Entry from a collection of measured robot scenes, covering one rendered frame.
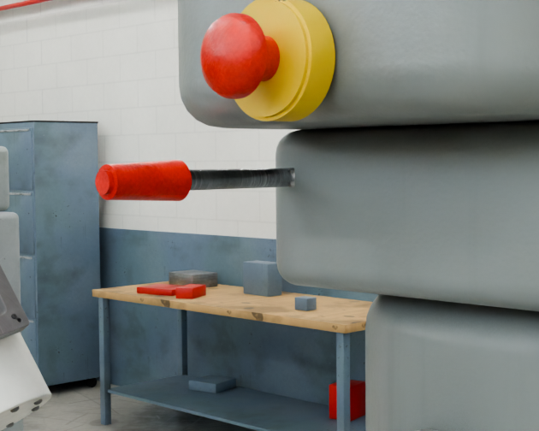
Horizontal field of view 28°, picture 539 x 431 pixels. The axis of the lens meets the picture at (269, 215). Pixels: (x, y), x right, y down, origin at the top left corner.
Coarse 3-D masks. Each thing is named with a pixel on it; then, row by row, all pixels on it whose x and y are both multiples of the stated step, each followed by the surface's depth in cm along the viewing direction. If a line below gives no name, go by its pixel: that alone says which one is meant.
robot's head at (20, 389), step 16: (16, 336) 57; (0, 352) 55; (16, 352) 56; (0, 368) 54; (16, 368) 55; (32, 368) 56; (0, 384) 54; (16, 384) 55; (32, 384) 55; (0, 400) 54; (16, 400) 54; (32, 400) 55; (0, 416) 55; (16, 416) 58
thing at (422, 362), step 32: (384, 320) 67; (416, 320) 65; (448, 320) 64; (480, 320) 62; (512, 320) 61; (384, 352) 67; (416, 352) 65; (448, 352) 63; (480, 352) 62; (512, 352) 60; (384, 384) 67; (416, 384) 65; (448, 384) 63; (480, 384) 62; (512, 384) 60; (384, 416) 67; (416, 416) 65; (448, 416) 63; (480, 416) 62; (512, 416) 60
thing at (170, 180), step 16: (176, 160) 61; (96, 176) 58; (112, 176) 57; (128, 176) 58; (144, 176) 58; (160, 176) 59; (176, 176) 60; (192, 176) 61; (208, 176) 62; (224, 176) 63; (240, 176) 64; (256, 176) 65; (272, 176) 66; (288, 176) 66; (112, 192) 57; (128, 192) 58; (144, 192) 58; (160, 192) 59; (176, 192) 60
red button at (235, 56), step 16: (224, 16) 50; (240, 16) 50; (208, 32) 50; (224, 32) 49; (240, 32) 49; (256, 32) 49; (208, 48) 50; (224, 48) 49; (240, 48) 49; (256, 48) 49; (272, 48) 51; (208, 64) 50; (224, 64) 49; (240, 64) 49; (256, 64) 49; (272, 64) 51; (208, 80) 51; (224, 80) 50; (240, 80) 49; (256, 80) 49; (224, 96) 50; (240, 96) 50
